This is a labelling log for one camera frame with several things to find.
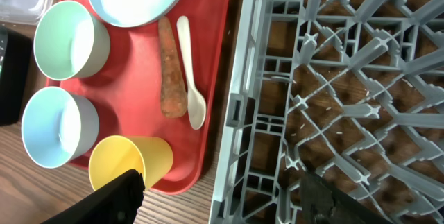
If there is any red serving tray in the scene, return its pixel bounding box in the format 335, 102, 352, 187
58, 0, 229, 195

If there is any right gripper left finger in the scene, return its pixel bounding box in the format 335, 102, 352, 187
42, 169, 145, 224

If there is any orange carrot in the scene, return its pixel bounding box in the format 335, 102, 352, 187
158, 17, 188, 118

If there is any white plastic spoon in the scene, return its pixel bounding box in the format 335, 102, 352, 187
176, 15, 207, 130

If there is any light green bowl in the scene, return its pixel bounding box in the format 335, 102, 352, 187
33, 0, 110, 81

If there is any grey dishwasher rack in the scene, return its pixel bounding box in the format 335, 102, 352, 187
209, 0, 443, 223

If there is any black waste tray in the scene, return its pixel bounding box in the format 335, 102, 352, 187
1, 26, 33, 126

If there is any yellow plastic cup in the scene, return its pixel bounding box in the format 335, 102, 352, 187
89, 135, 173, 191

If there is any light blue bowl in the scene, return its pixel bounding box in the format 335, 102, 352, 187
22, 87, 99, 169

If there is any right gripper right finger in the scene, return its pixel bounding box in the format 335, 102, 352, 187
300, 172, 391, 224

